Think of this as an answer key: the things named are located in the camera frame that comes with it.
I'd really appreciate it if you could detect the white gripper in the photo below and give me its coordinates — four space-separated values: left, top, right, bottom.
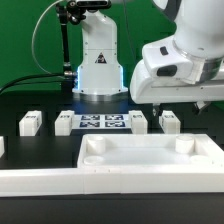
130 36 224 116

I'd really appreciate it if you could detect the white desk top tray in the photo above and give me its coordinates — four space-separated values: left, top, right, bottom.
77 133 224 168

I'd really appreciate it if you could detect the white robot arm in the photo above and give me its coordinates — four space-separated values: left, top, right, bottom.
73 0 224 104

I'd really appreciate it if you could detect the fiducial marker sheet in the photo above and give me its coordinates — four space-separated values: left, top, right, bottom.
73 114 130 129

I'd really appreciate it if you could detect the white front fence wall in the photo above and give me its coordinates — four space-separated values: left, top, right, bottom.
0 166 224 197

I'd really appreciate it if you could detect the white fence wall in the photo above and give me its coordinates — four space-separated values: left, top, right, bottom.
0 136 5 158
0 166 224 197

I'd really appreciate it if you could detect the grey curved cable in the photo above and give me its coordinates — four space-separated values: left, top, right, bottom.
31 0 65 75

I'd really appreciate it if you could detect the black cable bundle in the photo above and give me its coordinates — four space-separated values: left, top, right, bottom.
0 73 66 95

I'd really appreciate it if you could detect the white left fence wall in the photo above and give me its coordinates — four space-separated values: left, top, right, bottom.
0 136 5 158

